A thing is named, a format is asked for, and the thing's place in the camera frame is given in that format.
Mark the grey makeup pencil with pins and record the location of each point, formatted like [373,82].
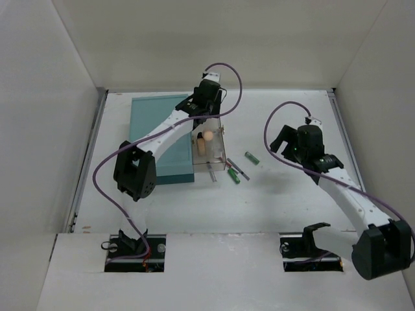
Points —
[238,169]

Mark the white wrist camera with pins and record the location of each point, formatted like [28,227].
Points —
[211,76]
[309,120]

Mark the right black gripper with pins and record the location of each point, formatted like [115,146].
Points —
[288,135]

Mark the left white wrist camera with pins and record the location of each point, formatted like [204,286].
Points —
[211,76]

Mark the red white makeup pencil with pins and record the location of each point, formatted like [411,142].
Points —
[227,163]

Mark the peach makeup sponge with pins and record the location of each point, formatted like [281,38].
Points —
[208,135]

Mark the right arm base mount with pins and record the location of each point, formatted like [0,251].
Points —
[300,253]

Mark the green tube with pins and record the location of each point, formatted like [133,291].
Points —
[252,158]
[233,174]

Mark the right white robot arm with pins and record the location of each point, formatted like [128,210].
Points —
[382,245]

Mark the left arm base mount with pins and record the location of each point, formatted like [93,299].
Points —
[129,255]

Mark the teal makeup organizer box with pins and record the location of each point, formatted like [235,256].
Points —
[176,164]

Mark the beige foundation pump bottle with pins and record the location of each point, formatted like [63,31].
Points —
[200,145]

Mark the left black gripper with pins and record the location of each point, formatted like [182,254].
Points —
[213,108]

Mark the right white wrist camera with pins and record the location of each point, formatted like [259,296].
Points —
[309,120]

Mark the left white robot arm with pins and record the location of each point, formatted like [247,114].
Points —
[135,168]

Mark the black silver makeup pencil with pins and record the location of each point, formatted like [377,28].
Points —
[211,172]

